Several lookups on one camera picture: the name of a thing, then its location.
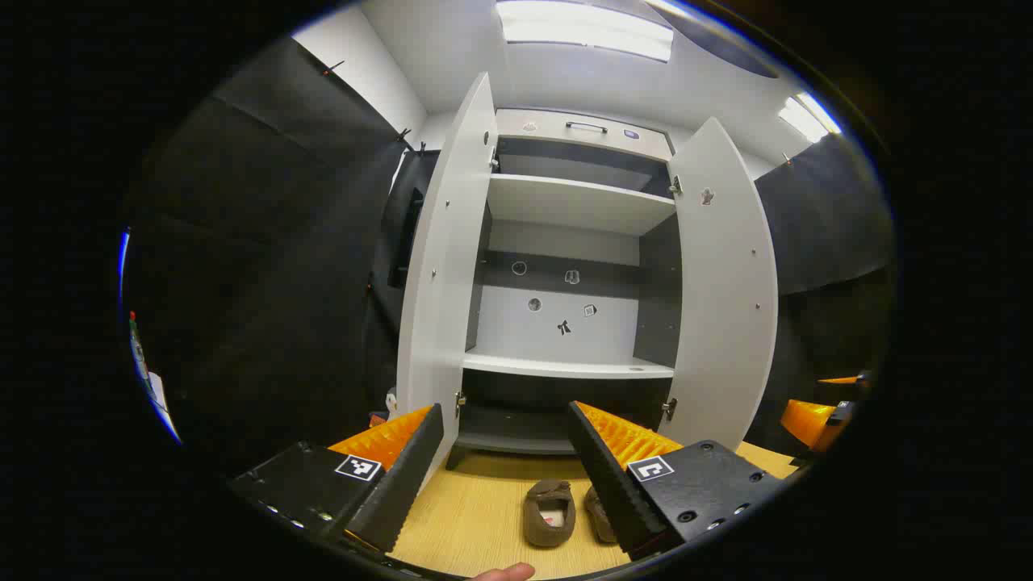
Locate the white shoe cabinet door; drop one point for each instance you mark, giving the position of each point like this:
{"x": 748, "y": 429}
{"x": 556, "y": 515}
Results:
{"x": 444, "y": 282}
{"x": 726, "y": 307}

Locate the white plush penguin toy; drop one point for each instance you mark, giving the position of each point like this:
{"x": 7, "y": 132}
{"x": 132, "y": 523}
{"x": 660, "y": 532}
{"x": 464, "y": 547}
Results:
{"x": 391, "y": 401}

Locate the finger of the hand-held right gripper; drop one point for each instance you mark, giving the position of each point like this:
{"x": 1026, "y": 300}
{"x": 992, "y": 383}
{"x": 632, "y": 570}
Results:
{"x": 839, "y": 379}
{"x": 807, "y": 424}

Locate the ceiling light panel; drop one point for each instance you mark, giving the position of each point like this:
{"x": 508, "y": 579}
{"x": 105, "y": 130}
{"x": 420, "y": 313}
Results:
{"x": 807, "y": 117}
{"x": 585, "y": 32}

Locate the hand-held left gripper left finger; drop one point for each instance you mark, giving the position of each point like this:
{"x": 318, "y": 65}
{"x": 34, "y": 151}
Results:
{"x": 403, "y": 484}

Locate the white shoe cabinet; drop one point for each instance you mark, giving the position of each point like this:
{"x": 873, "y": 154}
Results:
{"x": 565, "y": 202}

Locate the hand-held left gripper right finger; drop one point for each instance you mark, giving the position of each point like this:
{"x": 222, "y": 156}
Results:
{"x": 613, "y": 484}

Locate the white cabinet drawer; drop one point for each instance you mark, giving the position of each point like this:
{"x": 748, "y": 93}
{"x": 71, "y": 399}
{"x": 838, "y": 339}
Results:
{"x": 549, "y": 127}

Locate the white board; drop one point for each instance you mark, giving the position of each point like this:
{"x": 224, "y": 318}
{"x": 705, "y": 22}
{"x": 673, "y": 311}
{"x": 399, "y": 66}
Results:
{"x": 161, "y": 403}

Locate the brown fuzzy shoe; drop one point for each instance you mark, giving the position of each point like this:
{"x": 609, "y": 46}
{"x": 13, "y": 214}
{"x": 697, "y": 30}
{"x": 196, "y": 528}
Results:
{"x": 601, "y": 516}
{"x": 549, "y": 512}

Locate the bottle with red cap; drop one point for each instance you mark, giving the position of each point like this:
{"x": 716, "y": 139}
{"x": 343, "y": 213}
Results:
{"x": 139, "y": 347}

